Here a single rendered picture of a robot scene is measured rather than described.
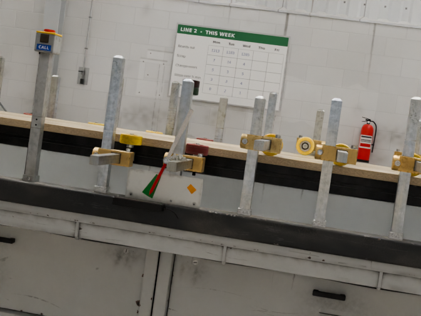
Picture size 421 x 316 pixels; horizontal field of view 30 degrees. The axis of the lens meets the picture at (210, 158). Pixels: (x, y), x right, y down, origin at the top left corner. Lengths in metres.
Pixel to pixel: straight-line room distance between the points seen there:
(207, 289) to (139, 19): 7.47
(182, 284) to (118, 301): 0.26
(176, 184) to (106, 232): 0.31
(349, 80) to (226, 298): 7.04
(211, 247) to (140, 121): 7.43
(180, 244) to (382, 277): 0.68
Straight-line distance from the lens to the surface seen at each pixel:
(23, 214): 2.85
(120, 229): 2.74
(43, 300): 3.12
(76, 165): 2.97
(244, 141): 2.60
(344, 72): 9.79
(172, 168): 2.38
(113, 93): 2.71
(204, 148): 2.75
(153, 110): 10.02
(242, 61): 9.84
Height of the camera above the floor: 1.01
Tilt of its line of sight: 3 degrees down
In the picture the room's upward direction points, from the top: 8 degrees clockwise
